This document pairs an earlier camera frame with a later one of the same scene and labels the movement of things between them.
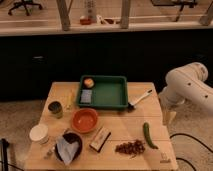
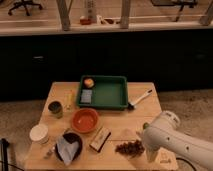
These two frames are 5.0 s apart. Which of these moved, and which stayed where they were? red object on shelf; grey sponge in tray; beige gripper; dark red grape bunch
Moved: beige gripper
Stayed: red object on shelf; grey sponge in tray; dark red grape bunch
